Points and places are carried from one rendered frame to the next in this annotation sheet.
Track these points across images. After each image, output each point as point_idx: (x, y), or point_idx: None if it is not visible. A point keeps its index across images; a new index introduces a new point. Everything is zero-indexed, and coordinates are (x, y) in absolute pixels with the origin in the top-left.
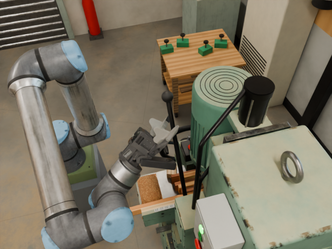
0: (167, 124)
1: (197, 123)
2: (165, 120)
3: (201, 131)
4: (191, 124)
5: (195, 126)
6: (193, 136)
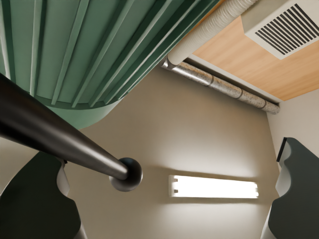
0: (289, 151)
1: (27, 86)
2: (279, 163)
3: (0, 60)
4: (84, 78)
5: (30, 82)
6: (70, 33)
